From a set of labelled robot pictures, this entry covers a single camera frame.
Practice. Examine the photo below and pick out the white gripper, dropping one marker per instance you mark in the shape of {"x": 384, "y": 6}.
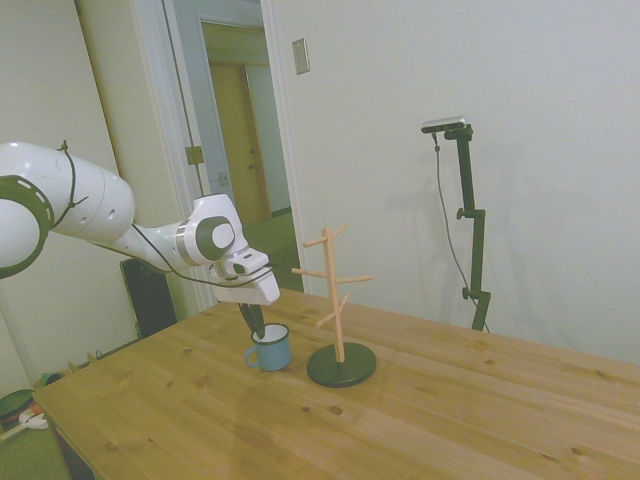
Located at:
{"x": 260, "y": 292}

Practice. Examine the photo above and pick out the blue enamel mug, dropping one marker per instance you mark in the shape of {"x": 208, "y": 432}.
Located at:
{"x": 272, "y": 352}

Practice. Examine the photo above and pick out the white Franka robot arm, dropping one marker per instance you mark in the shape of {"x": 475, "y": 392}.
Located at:
{"x": 95, "y": 200}

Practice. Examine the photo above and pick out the wooden mug tree black base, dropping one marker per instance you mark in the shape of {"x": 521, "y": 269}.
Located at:
{"x": 340, "y": 367}

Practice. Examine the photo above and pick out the black computer case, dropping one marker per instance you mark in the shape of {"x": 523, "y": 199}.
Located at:
{"x": 150, "y": 297}

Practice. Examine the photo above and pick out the wooden hallway door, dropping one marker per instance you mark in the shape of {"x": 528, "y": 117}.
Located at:
{"x": 240, "y": 145}

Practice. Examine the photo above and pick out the brass door hinge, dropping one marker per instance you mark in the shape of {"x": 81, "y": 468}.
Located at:
{"x": 194, "y": 154}

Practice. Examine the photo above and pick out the white tool on floor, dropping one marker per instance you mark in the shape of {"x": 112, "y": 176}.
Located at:
{"x": 36, "y": 422}

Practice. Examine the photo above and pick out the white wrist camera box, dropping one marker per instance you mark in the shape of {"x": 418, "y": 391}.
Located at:
{"x": 247, "y": 261}

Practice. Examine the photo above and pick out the black articulated camera stand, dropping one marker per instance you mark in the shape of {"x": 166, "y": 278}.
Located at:
{"x": 470, "y": 200}

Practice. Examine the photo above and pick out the metal wall switch plate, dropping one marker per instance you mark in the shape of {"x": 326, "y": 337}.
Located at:
{"x": 300, "y": 56}

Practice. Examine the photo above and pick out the grey camera on stand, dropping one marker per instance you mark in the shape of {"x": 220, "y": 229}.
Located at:
{"x": 445, "y": 124}

